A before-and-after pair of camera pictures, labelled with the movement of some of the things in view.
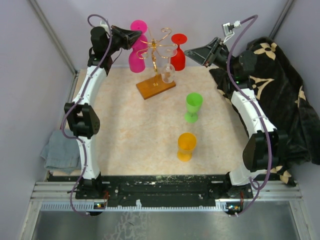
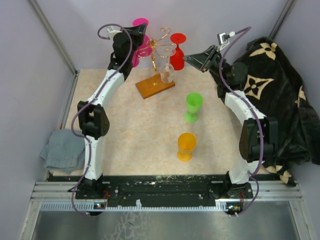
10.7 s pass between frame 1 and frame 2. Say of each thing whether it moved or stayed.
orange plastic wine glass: stayed
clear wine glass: stayed
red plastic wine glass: stayed
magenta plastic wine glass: moved
